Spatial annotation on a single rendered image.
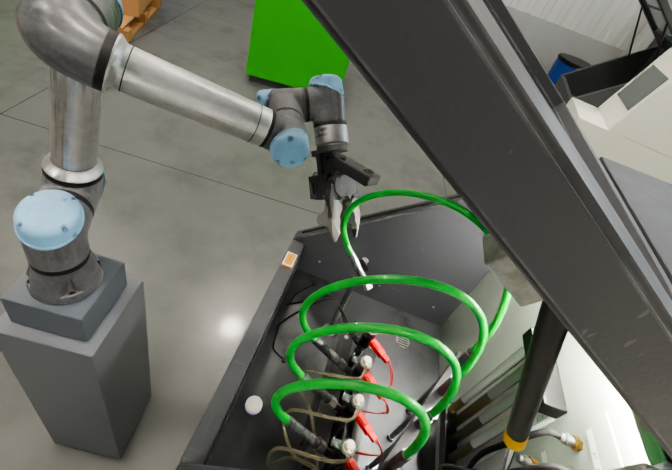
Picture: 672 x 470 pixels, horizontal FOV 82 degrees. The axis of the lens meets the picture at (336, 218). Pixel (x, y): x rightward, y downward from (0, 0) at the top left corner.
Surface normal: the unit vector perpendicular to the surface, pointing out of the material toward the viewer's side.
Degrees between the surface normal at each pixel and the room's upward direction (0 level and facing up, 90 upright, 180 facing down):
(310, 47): 90
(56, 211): 8
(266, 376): 0
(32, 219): 8
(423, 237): 90
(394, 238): 90
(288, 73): 90
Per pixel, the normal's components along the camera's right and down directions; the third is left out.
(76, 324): -0.13, 0.64
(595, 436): -0.93, -0.37
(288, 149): 0.18, 0.70
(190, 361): 0.28, -0.71
